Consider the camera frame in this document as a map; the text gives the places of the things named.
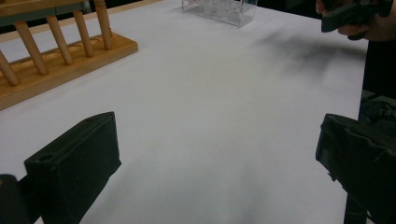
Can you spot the wooden test tube rack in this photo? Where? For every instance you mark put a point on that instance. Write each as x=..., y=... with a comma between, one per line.
x=62, y=72

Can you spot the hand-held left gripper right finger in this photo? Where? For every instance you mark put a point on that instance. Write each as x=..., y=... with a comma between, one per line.
x=364, y=161

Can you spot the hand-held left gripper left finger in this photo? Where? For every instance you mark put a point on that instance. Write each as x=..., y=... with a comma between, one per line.
x=77, y=161

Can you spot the white table sheet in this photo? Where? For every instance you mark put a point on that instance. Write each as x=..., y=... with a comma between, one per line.
x=202, y=109

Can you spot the clear plastic test tube rack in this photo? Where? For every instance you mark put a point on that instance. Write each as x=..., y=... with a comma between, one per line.
x=224, y=12

